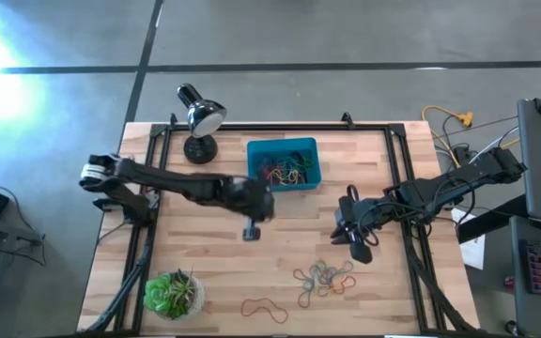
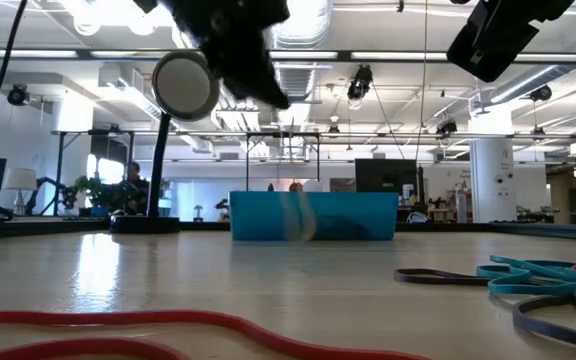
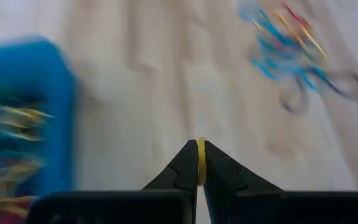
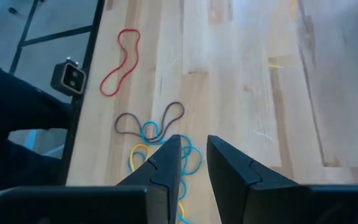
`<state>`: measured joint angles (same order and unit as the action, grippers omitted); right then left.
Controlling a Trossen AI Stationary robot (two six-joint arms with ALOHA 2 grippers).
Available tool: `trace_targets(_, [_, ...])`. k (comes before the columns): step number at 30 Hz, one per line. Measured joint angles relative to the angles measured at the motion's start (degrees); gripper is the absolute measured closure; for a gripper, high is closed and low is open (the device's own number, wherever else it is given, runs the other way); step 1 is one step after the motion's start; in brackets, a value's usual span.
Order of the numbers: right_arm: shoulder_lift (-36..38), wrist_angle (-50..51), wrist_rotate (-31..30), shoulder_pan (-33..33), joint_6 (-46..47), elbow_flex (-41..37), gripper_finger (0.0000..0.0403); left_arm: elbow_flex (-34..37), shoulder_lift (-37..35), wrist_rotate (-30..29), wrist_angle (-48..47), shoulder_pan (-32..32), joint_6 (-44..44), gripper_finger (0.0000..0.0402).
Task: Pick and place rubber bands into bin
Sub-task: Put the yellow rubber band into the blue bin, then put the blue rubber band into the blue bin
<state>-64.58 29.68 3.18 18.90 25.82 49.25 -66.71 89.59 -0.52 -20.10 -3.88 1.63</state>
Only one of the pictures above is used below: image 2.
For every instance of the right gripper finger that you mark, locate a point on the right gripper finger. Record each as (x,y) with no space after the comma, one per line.
(493,45)

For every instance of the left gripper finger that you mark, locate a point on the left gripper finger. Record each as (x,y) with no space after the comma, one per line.
(263,90)

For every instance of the long red rubber band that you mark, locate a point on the long red rubber band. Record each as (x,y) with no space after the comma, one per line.
(193,316)

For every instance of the blue rubber band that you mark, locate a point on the blue rubber band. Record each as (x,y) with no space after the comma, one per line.
(528,289)

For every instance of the black background robot arm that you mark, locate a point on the black background robot arm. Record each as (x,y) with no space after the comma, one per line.
(53,192)

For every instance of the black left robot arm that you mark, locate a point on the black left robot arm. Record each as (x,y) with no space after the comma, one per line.
(145,5)

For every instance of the blue plastic bin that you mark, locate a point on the blue plastic bin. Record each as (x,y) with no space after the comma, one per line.
(258,215)

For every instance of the dark purple rubber band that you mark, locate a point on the dark purple rubber band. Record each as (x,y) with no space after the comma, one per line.
(443,277)

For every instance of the black ceiling spotlight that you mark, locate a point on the black ceiling spotlight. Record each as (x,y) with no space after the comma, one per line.
(18,95)
(446,127)
(540,93)

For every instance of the black desk lamp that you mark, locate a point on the black desk lamp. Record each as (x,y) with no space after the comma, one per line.
(185,85)

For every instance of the white round column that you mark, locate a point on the white round column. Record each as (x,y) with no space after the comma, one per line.
(493,180)

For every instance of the large black screen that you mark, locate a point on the large black screen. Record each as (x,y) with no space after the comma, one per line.
(385,175)

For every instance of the person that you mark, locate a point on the person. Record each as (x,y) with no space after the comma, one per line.
(135,192)

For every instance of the green background plant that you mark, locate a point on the green background plant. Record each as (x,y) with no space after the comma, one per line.
(90,187)

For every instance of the white shade table lamp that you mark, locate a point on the white shade table lamp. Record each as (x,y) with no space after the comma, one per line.
(21,179)

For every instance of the black background table frame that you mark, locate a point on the black background table frame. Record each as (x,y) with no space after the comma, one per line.
(93,132)
(283,135)

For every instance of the silver ventilation duct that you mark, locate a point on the silver ventilation duct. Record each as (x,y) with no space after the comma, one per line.
(308,25)

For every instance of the black hanging ceiling camera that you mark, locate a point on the black hanging ceiling camera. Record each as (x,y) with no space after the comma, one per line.
(360,82)

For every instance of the black aluminium table frame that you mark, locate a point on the black aluminium table frame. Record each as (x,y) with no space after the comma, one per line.
(43,227)

